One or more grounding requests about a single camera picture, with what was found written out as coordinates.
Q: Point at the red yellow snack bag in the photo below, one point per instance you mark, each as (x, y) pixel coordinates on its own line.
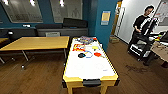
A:
(78, 47)

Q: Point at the yellow paddle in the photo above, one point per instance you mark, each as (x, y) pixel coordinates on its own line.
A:
(95, 47)

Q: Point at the yellow air hockey table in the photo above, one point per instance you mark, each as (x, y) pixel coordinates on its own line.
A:
(90, 68)

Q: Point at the black sofa cushion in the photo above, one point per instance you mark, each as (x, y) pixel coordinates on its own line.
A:
(75, 22)

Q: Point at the brown cardboard floor box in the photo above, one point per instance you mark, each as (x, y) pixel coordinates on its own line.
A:
(114, 39)

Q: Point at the white rectangular label plate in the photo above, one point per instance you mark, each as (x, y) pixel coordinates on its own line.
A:
(53, 34)

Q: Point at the interior glass window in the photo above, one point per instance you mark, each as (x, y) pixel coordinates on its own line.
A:
(66, 10)
(20, 10)

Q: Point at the tall wooden door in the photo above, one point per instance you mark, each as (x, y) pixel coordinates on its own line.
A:
(117, 20)

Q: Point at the yellow wooden table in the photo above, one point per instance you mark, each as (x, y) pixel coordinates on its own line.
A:
(36, 42)

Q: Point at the dark sofa bench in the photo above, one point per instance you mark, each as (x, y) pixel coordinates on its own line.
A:
(33, 30)

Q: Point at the person in black shirt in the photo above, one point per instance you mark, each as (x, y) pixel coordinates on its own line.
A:
(140, 25)

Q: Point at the black wheeled cart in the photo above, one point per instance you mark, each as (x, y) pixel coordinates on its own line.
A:
(145, 46)

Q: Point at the small black round object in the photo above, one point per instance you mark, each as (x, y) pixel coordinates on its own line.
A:
(10, 35)

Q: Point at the yellow wall poster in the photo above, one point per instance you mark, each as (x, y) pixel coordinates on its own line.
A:
(105, 17)

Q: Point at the white wall outlet strip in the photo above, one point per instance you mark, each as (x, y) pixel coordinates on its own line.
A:
(26, 25)

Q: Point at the red white wall poster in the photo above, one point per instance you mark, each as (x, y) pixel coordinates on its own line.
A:
(162, 8)

